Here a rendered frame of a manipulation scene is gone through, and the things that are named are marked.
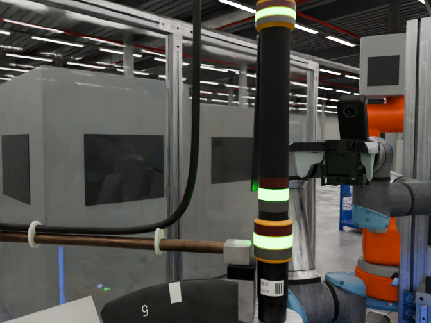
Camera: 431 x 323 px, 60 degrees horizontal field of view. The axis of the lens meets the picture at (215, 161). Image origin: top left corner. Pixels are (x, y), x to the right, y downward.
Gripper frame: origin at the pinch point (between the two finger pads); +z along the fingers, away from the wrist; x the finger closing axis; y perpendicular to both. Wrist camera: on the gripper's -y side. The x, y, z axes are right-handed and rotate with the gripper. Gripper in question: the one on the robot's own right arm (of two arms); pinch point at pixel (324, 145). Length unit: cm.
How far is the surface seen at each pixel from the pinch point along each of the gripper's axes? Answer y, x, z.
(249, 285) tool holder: 15.5, 1.6, 19.3
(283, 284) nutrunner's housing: 15.3, -1.7, 17.5
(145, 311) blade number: 24.8, 21.2, 16.3
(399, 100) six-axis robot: -45, 52, -386
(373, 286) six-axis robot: 149, 67, -353
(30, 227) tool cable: 10.2, 26.8, 30.4
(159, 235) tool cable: 10.6, 11.8, 23.0
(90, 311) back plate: 32, 41, 11
